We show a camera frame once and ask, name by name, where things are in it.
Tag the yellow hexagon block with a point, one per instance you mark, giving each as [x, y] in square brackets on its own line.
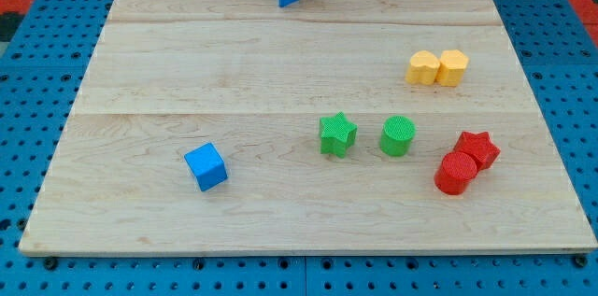
[453, 64]

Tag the green star block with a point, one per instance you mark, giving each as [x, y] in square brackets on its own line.
[337, 134]

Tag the yellow heart block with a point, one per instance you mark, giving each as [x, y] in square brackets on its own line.
[423, 68]

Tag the red star block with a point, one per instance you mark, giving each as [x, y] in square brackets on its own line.
[479, 147]

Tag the blue cube block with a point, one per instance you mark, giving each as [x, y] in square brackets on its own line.
[207, 166]

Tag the green cylinder block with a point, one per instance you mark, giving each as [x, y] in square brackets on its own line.
[397, 135]

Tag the red cylinder block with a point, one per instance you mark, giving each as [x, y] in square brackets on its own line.
[455, 172]

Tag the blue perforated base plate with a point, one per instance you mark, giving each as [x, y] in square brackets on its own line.
[40, 74]

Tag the light wooden board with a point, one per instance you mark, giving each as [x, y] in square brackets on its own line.
[254, 79]

